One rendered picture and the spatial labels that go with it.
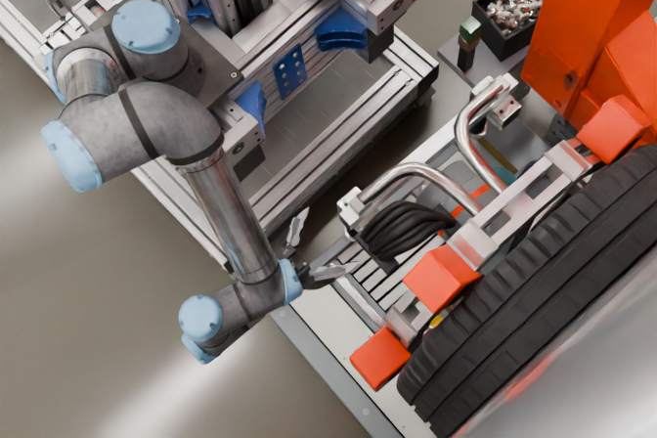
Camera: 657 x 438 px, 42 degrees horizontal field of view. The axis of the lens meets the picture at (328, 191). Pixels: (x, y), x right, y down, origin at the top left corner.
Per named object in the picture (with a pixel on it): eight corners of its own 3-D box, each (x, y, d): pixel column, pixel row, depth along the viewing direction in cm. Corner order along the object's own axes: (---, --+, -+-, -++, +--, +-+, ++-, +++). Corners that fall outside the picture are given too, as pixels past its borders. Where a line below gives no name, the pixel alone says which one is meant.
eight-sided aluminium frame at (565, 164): (405, 374, 181) (410, 326, 130) (384, 351, 183) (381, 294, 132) (585, 213, 191) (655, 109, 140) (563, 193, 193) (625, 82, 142)
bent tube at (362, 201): (421, 284, 147) (423, 269, 137) (349, 206, 153) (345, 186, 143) (495, 220, 150) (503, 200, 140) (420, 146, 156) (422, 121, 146)
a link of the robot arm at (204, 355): (198, 364, 153) (208, 371, 161) (245, 324, 155) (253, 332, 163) (173, 331, 156) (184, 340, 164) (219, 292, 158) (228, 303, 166)
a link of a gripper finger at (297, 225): (308, 199, 164) (296, 244, 161) (310, 209, 170) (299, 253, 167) (292, 197, 164) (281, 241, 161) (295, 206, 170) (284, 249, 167)
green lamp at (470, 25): (469, 43, 203) (470, 34, 199) (458, 32, 204) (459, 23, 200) (481, 33, 203) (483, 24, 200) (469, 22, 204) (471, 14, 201)
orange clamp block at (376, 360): (412, 362, 159) (376, 393, 157) (384, 329, 161) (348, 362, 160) (413, 356, 152) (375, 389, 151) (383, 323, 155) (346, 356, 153)
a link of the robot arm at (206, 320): (227, 276, 147) (238, 290, 157) (167, 305, 146) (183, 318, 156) (245, 316, 145) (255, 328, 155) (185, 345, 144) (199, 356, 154)
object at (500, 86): (503, 212, 150) (511, 192, 141) (429, 138, 156) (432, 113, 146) (574, 151, 153) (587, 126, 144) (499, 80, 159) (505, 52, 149)
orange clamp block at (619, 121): (607, 166, 143) (643, 128, 138) (573, 135, 145) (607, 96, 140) (620, 159, 148) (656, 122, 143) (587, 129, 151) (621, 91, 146)
